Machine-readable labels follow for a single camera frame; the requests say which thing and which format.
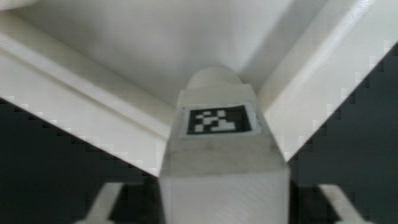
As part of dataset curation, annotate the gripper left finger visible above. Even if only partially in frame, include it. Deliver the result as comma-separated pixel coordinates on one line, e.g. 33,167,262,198
72,182,159,224

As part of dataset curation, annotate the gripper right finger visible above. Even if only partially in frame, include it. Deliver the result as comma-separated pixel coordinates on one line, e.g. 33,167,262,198
289,182,372,224

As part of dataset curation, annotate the white square tabletop tray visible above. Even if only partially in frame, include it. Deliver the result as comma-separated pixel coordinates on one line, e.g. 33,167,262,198
0,0,398,173

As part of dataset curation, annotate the white leg tagged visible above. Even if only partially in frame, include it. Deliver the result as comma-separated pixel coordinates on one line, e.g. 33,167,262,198
157,67,289,224

